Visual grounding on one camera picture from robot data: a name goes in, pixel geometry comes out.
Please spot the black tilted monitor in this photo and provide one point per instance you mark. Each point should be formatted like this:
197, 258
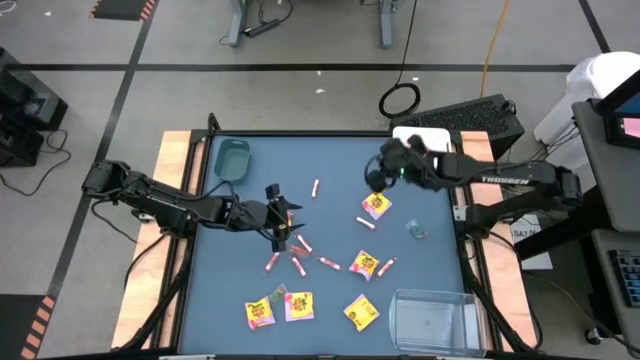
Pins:
625, 125

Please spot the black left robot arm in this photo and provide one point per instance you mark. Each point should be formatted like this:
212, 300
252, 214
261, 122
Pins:
165, 205

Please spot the grey desk leg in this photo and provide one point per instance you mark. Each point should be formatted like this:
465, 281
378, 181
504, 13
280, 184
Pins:
385, 25
236, 25

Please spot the green gummy candy bag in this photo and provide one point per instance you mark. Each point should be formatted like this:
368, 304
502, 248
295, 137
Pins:
278, 293

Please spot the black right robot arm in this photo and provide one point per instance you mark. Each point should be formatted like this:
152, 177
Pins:
500, 177

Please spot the white paper sheet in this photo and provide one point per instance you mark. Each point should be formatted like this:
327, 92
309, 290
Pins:
537, 257

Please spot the teal plastic bin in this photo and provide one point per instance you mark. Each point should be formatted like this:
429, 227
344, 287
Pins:
232, 161

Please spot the white plastic bin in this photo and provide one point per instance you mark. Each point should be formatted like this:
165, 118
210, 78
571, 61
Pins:
437, 136

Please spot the light wooden table side board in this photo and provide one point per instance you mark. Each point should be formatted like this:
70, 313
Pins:
145, 260
510, 280

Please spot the grey desk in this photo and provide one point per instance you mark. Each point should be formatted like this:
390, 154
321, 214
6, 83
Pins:
615, 185
605, 300

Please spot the black equipment boxes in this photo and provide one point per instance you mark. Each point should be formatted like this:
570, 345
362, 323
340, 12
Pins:
25, 105

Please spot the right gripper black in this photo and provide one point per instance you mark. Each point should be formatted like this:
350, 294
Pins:
415, 172

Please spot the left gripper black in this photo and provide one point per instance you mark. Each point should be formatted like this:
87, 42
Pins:
252, 215

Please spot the red white Smarties candy roll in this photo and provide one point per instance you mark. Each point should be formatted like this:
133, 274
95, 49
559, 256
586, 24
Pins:
305, 243
330, 263
365, 223
299, 266
315, 188
386, 267
272, 262

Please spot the white bulky cover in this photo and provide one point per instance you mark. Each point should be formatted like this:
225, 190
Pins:
590, 80

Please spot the black caster wheel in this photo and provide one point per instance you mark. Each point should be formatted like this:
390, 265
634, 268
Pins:
593, 336

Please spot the red gummy candy bag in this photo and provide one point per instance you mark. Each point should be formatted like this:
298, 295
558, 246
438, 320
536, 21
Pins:
297, 251

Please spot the black power strip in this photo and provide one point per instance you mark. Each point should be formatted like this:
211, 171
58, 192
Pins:
261, 28

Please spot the clear plastic bin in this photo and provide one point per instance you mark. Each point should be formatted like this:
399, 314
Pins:
435, 322

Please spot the black perforated computer case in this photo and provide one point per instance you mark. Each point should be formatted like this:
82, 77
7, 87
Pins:
460, 117

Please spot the black keyboard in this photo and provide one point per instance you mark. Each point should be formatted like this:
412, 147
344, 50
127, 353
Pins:
627, 277

